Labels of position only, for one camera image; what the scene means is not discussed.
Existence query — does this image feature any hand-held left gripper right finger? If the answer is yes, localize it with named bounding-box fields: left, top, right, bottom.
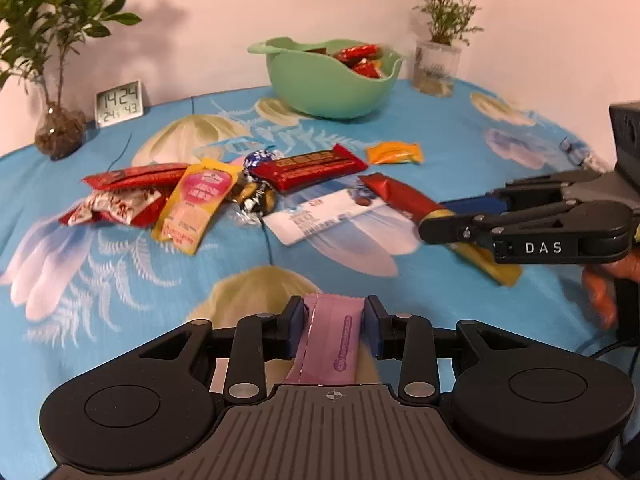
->
left=364, top=296, right=532, bottom=407

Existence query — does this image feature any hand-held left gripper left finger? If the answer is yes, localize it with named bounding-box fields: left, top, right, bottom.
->
left=137, top=296, right=307, bottom=407

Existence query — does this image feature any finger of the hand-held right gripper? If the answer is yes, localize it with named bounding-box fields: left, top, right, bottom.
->
left=442, top=169, right=608, bottom=215
left=418, top=201, right=631, bottom=249

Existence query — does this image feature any purple wrapper bar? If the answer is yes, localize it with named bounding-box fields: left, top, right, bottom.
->
left=285, top=293, right=368, bottom=386

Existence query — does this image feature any yellow wrapper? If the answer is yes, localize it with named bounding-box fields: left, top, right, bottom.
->
left=432, top=209, right=523, bottom=288

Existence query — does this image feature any dark gold foil candy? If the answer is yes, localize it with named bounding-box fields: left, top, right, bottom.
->
left=227, top=175, right=278, bottom=218

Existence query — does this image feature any pile of snack packets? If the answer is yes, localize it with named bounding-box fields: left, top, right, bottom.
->
left=305, top=44, right=396, bottom=80

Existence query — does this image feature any green plastic bowl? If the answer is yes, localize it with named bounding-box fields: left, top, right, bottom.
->
left=247, top=36, right=405, bottom=121

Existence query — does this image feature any red wrapper with white print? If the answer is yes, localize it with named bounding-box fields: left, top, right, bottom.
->
left=59, top=187, right=168, bottom=228

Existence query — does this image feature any person's right hand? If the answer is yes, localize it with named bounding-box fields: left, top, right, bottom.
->
left=581, top=252, right=640, bottom=331

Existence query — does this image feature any red foil bar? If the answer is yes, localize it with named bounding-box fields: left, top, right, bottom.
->
left=359, top=172, right=448, bottom=221

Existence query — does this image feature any blue floral sheet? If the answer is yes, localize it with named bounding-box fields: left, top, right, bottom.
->
left=0, top=77, right=640, bottom=466

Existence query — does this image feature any small orange sachet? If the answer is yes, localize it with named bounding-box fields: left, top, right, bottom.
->
left=366, top=141, right=423, bottom=166

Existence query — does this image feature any white blue flat wrapper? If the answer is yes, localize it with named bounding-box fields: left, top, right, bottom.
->
left=262, top=187, right=388, bottom=246

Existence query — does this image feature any small plant in glass jar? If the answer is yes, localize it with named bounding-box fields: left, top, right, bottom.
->
left=412, top=0, right=486, bottom=97

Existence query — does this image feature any red brown chocolate bar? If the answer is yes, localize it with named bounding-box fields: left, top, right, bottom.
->
left=257, top=143, right=368, bottom=193

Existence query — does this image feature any yellow pink pouch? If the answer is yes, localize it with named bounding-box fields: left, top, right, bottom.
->
left=151, top=157, right=241, bottom=256

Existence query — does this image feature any blue foil chocolate ball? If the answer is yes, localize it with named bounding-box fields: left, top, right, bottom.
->
left=242, top=147, right=283, bottom=176

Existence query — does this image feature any long red wrapper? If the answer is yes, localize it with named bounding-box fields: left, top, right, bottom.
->
left=82, top=162, right=190, bottom=192

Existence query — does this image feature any white digital clock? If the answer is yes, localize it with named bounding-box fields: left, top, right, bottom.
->
left=95, top=80, right=151, bottom=128

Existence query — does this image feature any leafy plant in glass vase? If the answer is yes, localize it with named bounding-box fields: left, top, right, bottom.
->
left=0, top=0, right=143, bottom=161

